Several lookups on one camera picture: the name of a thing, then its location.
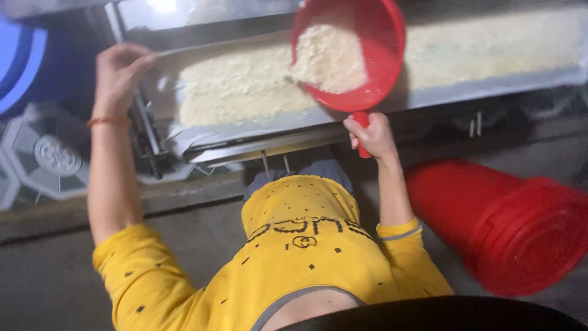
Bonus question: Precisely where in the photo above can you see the person's left hand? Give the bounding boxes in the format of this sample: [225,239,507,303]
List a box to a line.
[93,43,158,116]

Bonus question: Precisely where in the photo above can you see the person's right hand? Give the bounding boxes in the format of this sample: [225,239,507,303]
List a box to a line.
[343,112,399,162]

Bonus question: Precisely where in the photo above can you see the red plastic scoop with handle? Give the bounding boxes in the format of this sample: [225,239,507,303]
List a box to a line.
[289,0,407,159]

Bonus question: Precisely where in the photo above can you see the long metal tray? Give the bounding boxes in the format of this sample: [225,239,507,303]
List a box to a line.
[138,5,588,161]

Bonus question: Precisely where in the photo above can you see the clear plastic tray lining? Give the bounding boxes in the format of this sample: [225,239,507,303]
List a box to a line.
[140,46,203,156]

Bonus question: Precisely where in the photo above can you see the pale crumbly layer in tray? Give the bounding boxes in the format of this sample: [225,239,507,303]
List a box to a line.
[177,8,588,128]

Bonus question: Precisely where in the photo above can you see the blue round drum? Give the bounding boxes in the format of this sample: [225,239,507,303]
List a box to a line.
[0,13,99,121]

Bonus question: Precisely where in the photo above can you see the pale crumbly mix in scoop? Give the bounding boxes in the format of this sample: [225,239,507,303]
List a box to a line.
[290,24,368,95]

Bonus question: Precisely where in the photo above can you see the grey trousers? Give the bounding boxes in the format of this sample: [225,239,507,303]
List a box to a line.
[243,159,354,201]

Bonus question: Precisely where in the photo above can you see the yellow printed shirt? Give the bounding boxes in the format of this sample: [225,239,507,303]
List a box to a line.
[92,175,455,331]

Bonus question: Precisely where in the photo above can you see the red plastic bucket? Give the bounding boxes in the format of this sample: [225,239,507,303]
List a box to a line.
[404,158,588,298]

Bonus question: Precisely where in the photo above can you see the orange thread bracelet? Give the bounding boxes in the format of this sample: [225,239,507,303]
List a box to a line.
[86,116,130,129]

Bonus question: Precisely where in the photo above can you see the steel machine frame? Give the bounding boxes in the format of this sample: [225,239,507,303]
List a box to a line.
[103,0,588,181]

